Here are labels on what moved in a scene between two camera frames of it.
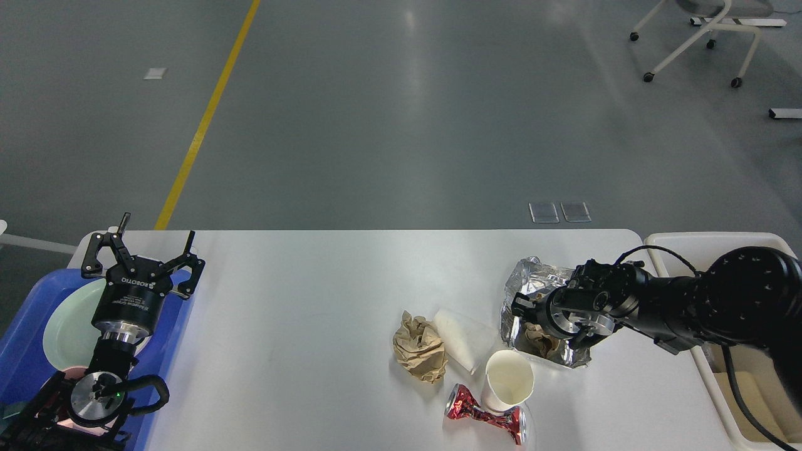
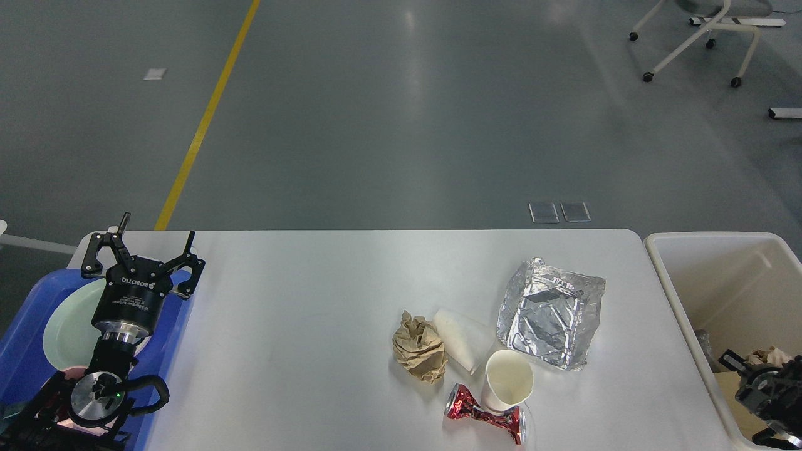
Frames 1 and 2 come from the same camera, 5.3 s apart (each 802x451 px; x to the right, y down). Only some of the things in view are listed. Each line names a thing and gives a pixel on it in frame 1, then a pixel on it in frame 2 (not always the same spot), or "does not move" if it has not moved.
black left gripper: (135, 287) does not move
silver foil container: (529, 275) does not move
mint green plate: (69, 336) does not move
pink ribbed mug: (78, 373) does not move
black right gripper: (547, 317) to (774, 393)
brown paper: (536, 341) to (770, 356)
